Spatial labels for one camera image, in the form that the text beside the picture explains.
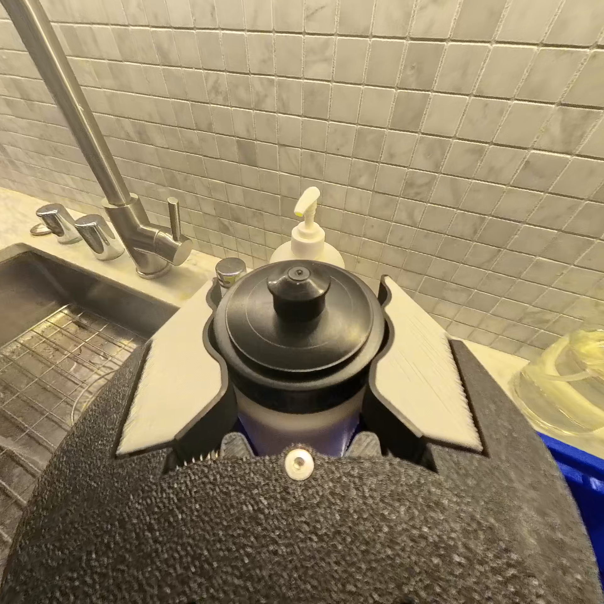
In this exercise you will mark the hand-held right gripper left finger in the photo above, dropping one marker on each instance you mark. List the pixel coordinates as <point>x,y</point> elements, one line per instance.
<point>174,377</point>

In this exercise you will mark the black bottle lid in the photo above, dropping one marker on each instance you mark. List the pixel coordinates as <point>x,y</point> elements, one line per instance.
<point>283,330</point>

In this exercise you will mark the blue plastic bin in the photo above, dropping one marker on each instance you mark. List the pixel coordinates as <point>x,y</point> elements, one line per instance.
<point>580,495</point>

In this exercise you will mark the chrome cap fixture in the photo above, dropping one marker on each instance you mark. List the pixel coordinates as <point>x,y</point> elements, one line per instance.
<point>96,236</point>

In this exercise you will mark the clear glass bowl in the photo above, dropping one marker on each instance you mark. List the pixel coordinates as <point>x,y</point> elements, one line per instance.
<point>557,387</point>

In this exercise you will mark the stainless steel faucet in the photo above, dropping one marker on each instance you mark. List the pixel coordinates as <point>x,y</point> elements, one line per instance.
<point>132,226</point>

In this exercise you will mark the chrome cylinder knob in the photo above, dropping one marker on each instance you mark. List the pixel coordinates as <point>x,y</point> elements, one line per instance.
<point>230,271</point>

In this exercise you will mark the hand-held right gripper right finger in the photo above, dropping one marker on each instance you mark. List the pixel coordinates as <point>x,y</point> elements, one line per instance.
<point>424,377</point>

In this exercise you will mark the dish soap pump bottle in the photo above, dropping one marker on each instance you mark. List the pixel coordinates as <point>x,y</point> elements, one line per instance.
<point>306,236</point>

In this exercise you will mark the stainless steel sink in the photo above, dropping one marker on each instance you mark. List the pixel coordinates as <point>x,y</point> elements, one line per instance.
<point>71,283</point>

